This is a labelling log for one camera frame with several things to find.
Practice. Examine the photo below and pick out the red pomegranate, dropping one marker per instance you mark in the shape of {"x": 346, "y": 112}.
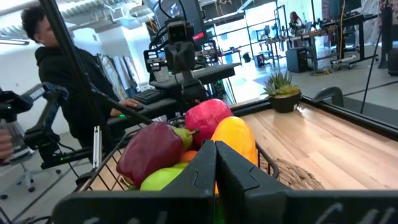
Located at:
{"x": 206, "y": 119}

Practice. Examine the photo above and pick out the dark grey desk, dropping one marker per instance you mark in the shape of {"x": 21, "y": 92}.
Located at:
{"x": 202, "y": 73}

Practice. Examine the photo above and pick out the dark red faceted fruit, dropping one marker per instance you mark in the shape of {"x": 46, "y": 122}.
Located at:
{"x": 150, "y": 149}

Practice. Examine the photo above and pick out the thin black pole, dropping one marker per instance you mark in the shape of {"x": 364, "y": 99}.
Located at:
{"x": 370, "y": 76}

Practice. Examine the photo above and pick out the office chair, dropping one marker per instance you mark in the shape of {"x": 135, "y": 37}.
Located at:
{"x": 28, "y": 180}

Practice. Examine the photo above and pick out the person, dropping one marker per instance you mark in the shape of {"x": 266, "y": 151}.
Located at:
{"x": 295, "y": 21}
{"x": 62, "y": 71}

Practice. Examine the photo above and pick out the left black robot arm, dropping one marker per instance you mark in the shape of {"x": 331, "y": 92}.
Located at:
{"x": 40, "y": 137}

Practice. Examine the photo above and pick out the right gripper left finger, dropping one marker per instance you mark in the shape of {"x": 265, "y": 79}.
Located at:
{"x": 202, "y": 171}

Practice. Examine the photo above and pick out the green pear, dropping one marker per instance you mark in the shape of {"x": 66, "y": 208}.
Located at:
{"x": 186, "y": 137}

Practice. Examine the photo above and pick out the black rig mast pole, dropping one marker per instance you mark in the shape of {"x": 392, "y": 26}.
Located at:
{"x": 76, "y": 57}

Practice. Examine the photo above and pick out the black camera device on stand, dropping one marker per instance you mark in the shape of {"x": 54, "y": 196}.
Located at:
{"x": 180, "y": 56}

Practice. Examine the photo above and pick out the round woven placemat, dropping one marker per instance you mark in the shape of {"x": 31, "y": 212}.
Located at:
{"x": 295, "y": 175}

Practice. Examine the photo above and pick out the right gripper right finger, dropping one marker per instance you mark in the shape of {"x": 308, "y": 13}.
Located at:
{"x": 236, "y": 174}

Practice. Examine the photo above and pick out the black cabinet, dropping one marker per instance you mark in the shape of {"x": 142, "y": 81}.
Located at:
{"x": 297, "y": 60}

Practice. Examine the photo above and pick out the person's hand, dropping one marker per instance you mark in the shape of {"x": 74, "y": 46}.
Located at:
{"x": 129, "y": 102}
{"x": 4, "y": 144}

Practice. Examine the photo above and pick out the green apple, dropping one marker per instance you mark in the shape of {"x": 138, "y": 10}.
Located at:
{"x": 160, "y": 179}

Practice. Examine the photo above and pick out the black keyboard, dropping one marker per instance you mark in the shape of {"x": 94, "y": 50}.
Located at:
{"x": 149, "y": 95}

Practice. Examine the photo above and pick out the silver aluminium bracket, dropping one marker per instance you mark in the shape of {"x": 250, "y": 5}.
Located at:
{"x": 97, "y": 146}

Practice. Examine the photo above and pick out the black standing desk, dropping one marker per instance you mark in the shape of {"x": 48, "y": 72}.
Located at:
{"x": 361, "y": 37}

